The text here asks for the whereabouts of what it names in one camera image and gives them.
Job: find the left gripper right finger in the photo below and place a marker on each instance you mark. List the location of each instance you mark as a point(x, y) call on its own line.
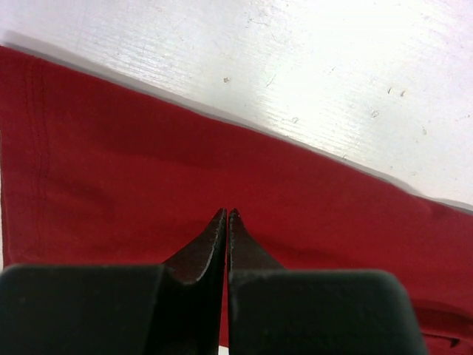
point(275, 310)

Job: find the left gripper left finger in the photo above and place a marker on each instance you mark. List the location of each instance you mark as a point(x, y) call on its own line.
point(168, 308)

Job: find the dark red t shirt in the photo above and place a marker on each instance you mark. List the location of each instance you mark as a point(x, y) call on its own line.
point(92, 172)

